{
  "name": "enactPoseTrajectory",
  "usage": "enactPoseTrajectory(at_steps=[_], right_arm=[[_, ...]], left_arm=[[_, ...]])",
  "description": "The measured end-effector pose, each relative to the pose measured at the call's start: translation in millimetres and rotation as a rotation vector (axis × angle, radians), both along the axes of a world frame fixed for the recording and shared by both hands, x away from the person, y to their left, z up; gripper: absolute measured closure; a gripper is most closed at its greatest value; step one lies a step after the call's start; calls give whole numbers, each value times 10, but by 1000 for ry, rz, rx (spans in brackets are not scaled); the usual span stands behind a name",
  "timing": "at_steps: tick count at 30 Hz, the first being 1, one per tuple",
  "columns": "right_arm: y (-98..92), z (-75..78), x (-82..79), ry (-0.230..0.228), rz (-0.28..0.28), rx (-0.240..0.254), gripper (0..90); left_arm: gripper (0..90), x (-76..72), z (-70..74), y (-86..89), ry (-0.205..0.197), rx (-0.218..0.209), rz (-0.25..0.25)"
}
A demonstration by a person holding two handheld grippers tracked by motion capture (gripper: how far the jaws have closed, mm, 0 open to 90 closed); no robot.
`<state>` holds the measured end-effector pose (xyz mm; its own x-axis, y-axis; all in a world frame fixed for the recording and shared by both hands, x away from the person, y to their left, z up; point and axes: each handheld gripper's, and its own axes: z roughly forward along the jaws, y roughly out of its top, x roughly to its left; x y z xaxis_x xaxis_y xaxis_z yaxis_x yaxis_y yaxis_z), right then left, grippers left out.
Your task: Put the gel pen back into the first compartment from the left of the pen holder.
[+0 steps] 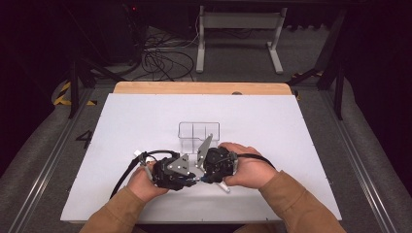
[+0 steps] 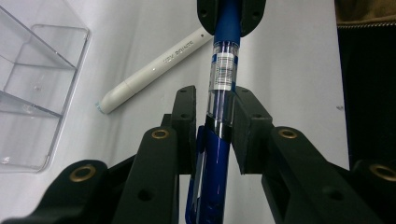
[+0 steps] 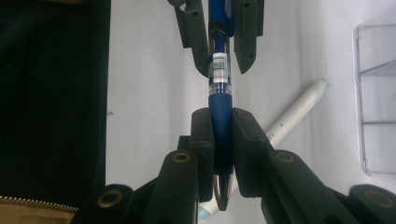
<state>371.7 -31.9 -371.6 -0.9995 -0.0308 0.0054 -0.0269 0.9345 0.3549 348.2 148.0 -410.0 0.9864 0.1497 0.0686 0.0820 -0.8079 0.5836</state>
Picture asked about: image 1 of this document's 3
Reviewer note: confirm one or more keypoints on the wooden table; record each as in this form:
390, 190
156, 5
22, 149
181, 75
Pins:
194, 88

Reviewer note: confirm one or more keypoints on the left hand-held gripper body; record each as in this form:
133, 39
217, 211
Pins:
178, 166

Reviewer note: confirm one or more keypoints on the black metal stand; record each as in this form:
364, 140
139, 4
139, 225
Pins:
338, 93
74, 90

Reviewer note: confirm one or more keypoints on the aluminium floor rail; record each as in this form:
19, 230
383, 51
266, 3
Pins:
359, 161
48, 165

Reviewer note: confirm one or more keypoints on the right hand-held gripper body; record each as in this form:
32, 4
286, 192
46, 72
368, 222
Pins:
220, 161

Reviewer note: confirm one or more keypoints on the white metal table frame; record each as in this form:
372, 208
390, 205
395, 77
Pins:
239, 21

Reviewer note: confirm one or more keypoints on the person's right hand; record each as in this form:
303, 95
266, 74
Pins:
249, 173

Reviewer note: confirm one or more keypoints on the white work board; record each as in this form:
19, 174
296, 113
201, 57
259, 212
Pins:
275, 129

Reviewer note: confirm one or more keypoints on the yellow black hazard tape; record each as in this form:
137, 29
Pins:
61, 97

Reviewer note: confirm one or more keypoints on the clear plastic organizer box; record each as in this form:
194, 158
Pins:
199, 131

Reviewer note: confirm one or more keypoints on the person's left hand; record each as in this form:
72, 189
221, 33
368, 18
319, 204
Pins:
141, 186

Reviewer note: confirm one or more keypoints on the dark equipment cabinet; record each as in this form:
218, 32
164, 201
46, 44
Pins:
120, 32

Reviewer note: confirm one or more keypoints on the white pen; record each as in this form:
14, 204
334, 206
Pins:
225, 187

